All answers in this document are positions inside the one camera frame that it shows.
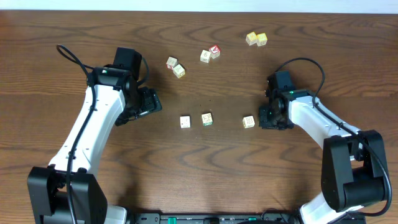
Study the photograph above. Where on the wooden block letter B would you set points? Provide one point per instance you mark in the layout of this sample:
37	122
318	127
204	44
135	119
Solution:
248	122

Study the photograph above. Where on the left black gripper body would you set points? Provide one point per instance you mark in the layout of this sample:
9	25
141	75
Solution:
149	101

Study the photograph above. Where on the yellow letter G block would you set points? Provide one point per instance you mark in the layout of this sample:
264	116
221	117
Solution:
179	71

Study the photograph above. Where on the wooden block red cat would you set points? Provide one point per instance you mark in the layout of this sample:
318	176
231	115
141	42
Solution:
185	122

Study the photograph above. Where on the wooden block green side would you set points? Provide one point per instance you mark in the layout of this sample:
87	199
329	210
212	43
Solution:
207	119

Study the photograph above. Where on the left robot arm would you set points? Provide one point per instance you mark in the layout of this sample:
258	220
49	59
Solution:
66	191

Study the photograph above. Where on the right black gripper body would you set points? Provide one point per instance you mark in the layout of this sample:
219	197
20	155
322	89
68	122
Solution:
268	119

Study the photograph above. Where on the yellow-top block left of pair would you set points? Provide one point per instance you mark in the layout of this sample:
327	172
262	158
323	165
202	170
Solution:
251	38

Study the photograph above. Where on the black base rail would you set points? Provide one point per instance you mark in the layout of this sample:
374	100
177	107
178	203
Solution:
156	218

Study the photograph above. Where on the wooden block yellow side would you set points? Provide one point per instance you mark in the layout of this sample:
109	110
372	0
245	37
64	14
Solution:
205	56

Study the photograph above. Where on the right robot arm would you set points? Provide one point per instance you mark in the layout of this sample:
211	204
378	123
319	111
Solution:
354	167

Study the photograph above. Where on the yellow-top block right of pair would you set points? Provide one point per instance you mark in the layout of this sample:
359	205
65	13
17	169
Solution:
262	39

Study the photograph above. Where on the wooden block red side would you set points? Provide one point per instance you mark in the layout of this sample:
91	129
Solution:
171	63

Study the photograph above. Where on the red letter A block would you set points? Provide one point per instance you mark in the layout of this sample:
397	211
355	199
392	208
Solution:
215	51

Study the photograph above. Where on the yellow-top block of pair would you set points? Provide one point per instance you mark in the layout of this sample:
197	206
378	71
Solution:
262	39
251	38

